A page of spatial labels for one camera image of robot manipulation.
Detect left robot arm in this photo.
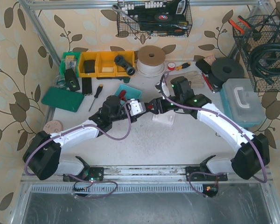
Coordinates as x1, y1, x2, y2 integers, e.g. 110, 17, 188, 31
23, 95, 152, 180

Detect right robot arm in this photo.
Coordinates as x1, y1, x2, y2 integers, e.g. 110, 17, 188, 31
155, 76, 270, 183

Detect white peg board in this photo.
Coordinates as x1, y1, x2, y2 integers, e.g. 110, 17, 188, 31
152, 111, 175, 126

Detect teal plastic box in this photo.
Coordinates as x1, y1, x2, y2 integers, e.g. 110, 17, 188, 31
114, 84, 142, 104

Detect green clamp tool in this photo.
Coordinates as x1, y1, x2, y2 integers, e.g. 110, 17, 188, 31
97, 77, 131, 84

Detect black pipe fitting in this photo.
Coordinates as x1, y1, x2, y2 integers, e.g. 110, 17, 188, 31
114, 55, 135, 76

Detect red white tape roll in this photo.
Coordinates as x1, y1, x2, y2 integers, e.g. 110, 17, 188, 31
168, 62, 175, 70

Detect white work glove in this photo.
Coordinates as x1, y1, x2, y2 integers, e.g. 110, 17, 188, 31
189, 71, 205, 89

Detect yellow orange screwdriver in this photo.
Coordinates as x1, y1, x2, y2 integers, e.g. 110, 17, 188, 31
169, 62, 191, 71

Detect black orange screwdriver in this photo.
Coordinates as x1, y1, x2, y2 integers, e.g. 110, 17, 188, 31
88, 84, 103, 112

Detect red utility knife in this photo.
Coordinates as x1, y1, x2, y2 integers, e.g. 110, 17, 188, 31
201, 71, 220, 93

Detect black pouch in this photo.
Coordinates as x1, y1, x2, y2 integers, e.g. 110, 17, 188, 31
196, 59, 211, 75

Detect yellow parts bin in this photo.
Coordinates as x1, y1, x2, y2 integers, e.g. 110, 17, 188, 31
77, 50, 135, 78

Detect black rectangular block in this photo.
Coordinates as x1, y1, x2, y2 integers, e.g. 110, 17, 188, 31
82, 77, 92, 96

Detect black disc spool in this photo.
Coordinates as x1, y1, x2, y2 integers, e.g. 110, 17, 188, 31
209, 57, 245, 88

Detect green plastic lid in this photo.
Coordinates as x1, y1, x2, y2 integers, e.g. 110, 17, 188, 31
41, 86, 84, 112

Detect clear teal toolbox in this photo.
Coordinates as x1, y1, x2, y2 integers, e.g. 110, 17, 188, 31
220, 78, 266, 128

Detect black meter device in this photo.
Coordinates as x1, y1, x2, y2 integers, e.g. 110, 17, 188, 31
64, 69, 80, 91

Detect green parts bin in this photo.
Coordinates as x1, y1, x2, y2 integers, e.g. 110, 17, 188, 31
59, 52, 81, 78

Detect round beige power strip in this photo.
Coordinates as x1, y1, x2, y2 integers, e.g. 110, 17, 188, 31
43, 120, 63, 134

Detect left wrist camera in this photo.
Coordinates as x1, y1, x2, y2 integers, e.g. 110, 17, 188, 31
129, 99, 146, 116

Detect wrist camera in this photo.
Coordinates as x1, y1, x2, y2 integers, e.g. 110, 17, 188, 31
129, 99, 146, 116
154, 82, 164, 91

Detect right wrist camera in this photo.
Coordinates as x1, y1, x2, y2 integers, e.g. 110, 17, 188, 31
154, 82, 164, 91

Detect white cable coil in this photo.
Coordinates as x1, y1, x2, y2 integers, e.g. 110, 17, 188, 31
136, 45, 166, 78

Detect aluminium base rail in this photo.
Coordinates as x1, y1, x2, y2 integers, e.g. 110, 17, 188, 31
20, 165, 261, 184

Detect wire basket with tools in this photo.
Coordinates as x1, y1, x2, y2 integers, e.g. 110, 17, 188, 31
112, 0, 192, 39

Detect orange handled pliers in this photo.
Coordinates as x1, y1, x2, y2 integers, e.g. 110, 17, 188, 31
228, 15, 252, 35

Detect black coiled hose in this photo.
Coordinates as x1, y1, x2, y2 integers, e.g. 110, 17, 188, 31
248, 40, 280, 81

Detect wire basket with cables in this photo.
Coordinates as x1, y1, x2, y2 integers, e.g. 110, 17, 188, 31
232, 14, 280, 92

